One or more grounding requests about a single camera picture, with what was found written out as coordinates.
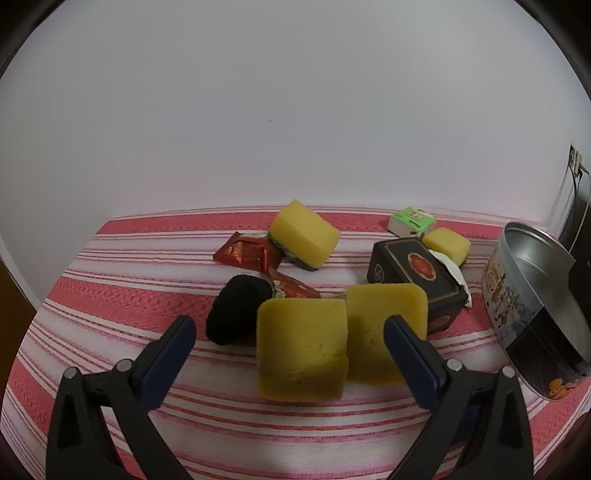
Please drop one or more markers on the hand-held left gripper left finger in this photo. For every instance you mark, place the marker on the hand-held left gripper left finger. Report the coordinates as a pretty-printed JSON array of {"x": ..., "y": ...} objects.
[{"x": 171, "y": 360}]

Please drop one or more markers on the red snack packet white label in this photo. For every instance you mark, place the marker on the red snack packet white label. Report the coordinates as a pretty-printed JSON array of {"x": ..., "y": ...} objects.
[{"x": 244, "y": 254}]

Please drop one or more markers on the green tissue pack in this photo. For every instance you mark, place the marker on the green tissue pack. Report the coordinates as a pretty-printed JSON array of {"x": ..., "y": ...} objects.
[{"x": 408, "y": 221}]

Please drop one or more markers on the round metal tin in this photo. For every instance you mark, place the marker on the round metal tin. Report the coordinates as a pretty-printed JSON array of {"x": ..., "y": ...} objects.
[{"x": 508, "y": 304}]

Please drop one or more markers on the white wall socket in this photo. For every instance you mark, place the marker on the white wall socket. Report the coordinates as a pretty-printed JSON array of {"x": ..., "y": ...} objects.
[{"x": 575, "y": 159}]

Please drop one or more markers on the large yellow sponge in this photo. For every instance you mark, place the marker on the large yellow sponge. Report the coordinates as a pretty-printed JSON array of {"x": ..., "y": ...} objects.
[
  {"x": 300, "y": 346},
  {"x": 369, "y": 323}
]

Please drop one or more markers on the red white striped tablecloth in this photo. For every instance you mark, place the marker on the red white striped tablecloth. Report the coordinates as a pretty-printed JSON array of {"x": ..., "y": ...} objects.
[{"x": 138, "y": 286}]

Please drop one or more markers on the black fuzzy roll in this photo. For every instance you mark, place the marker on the black fuzzy roll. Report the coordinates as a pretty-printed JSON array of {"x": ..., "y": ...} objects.
[{"x": 231, "y": 309}]

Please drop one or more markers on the small yellow sponge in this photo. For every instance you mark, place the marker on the small yellow sponge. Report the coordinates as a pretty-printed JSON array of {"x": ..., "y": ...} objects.
[{"x": 445, "y": 244}]

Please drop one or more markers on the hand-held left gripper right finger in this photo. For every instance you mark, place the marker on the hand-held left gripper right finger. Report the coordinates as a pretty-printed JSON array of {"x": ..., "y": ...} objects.
[{"x": 415, "y": 364}]

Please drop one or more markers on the yellow sponge with green scrubber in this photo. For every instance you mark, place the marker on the yellow sponge with green scrubber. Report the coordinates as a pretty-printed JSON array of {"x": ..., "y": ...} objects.
[{"x": 300, "y": 230}]

